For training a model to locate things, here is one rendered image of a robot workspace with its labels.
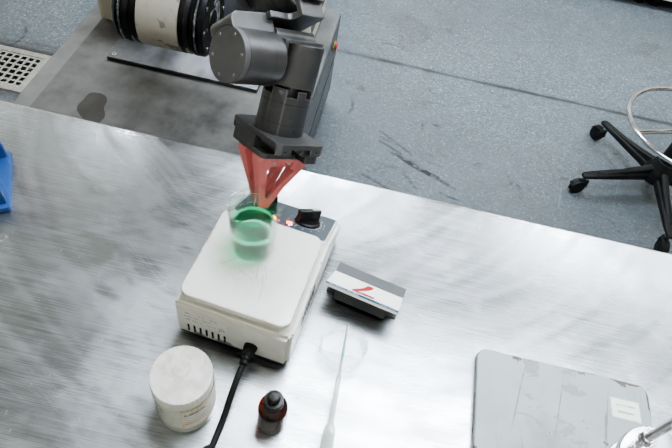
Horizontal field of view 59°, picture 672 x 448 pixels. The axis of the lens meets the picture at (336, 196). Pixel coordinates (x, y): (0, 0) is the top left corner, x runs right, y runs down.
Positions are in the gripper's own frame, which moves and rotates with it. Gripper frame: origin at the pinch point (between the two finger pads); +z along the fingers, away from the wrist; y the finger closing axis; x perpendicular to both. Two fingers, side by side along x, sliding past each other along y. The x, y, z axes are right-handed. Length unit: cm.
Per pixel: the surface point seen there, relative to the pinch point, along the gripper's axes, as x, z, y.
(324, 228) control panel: 5.8, 1.2, 6.0
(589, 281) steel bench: 35.9, 0.7, 26.1
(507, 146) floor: 139, 11, -56
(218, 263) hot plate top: -8.9, 3.7, 7.3
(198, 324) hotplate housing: -10.5, 10.4, 8.4
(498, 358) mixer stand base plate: 18.0, 7.9, 27.1
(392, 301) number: 10.1, 6.0, 16.1
